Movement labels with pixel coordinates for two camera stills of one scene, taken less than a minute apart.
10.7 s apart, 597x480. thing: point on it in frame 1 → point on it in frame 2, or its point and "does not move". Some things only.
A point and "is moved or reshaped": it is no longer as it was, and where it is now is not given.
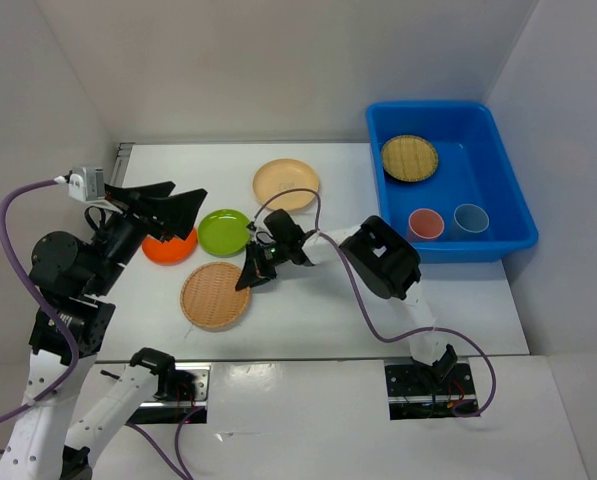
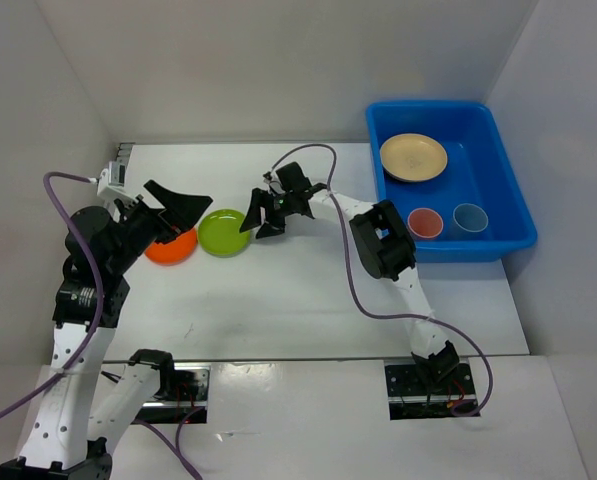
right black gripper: x=255 y=270 → x=253 y=216
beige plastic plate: x=280 y=175 is moved or reshaped
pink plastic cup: x=426 y=223 does not move
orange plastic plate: x=169 y=253 does not move
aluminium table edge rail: x=121 y=162 does not move
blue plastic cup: x=471 y=217 does not move
